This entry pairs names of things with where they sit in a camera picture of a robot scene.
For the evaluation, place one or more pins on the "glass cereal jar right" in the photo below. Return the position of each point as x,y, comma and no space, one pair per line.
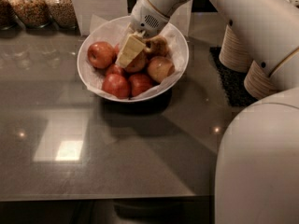
63,12

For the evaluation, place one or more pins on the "black mesh mat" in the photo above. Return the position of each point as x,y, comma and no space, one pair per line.
231,81

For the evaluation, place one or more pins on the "glass cereal jar left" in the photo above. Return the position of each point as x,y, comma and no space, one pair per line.
7,17

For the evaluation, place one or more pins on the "white sign panel left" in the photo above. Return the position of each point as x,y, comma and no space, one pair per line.
104,9

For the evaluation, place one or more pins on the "red-yellow apple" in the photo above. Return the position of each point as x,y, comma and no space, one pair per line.
137,64

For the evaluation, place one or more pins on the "glass cereal jar middle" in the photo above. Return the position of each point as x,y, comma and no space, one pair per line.
32,13

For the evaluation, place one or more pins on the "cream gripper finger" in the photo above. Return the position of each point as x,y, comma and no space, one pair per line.
127,40
126,56

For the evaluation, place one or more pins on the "small red middle apple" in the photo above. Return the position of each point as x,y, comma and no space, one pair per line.
115,69

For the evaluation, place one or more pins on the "red front left apple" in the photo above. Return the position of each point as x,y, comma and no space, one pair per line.
116,85

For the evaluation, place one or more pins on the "stack of paper bowls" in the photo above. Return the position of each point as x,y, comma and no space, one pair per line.
233,54
257,83

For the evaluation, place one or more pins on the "white paper liner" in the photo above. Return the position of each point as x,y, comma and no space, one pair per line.
177,52

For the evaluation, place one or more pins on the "red apple behind centre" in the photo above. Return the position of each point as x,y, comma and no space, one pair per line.
117,49

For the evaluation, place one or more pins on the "red apple far left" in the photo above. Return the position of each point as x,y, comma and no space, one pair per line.
101,54

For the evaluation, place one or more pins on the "glass cereal jar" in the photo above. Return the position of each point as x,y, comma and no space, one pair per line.
32,13
7,17
63,12

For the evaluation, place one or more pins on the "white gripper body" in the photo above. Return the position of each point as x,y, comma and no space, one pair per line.
145,19

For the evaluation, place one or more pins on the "yellow bruised back apple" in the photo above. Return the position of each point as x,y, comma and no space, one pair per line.
156,46

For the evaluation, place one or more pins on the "rear stack of paper bowls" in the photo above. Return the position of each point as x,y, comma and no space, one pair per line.
233,54

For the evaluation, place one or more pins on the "red front right apple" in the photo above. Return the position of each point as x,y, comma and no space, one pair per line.
140,83

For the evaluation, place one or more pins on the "yellow-red right apple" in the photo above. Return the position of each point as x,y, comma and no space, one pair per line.
159,68

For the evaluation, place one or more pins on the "front stack of paper bowls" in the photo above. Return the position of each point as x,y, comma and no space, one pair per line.
257,83

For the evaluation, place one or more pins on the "white bowl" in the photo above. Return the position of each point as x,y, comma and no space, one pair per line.
85,75

